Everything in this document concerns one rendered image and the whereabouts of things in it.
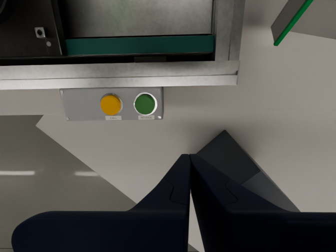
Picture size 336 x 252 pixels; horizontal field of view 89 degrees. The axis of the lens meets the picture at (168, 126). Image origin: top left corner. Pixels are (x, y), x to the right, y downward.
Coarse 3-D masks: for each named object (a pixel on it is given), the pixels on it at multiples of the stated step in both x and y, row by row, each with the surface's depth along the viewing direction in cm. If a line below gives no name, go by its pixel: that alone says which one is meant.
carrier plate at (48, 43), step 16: (32, 0) 29; (48, 0) 29; (16, 16) 30; (32, 16) 30; (48, 16) 29; (0, 32) 30; (16, 32) 30; (32, 32) 30; (48, 32) 30; (0, 48) 31; (16, 48) 31; (32, 48) 31; (48, 48) 31; (64, 48) 32
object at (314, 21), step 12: (288, 0) 24; (300, 0) 22; (312, 0) 20; (324, 0) 23; (288, 12) 24; (300, 12) 21; (312, 12) 25; (324, 12) 25; (276, 24) 26; (288, 24) 23; (300, 24) 27; (312, 24) 26; (324, 24) 26; (276, 36) 26; (324, 36) 28
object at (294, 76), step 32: (256, 0) 37; (256, 32) 39; (288, 32) 39; (0, 64) 43; (32, 64) 43; (256, 64) 42; (288, 64) 41; (320, 64) 41; (0, 96) 45; (32, 96) 45; (192, 96) 44; (224, 96) 44; (256, 96) 44; (288, 96) 44; (320, 96) 44
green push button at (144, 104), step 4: (140, 96) 34; (144, 96) 33; (148, 96) 34; (136, 100) 34; (140, 100) 34; (144, 100) 34; (148, 100) 34; (152, 100) 34; (136, 104) 34; (140, 104) 34; (144, 104) 34; (148, 104) 34; (152, 104) 34; (136, 108) 34; (140, 108) 34; (144, 108) 34; (148, 108) 34; (152, 108) 34; (140, 112) 34; (144, 112) 34; (148, 112) 34
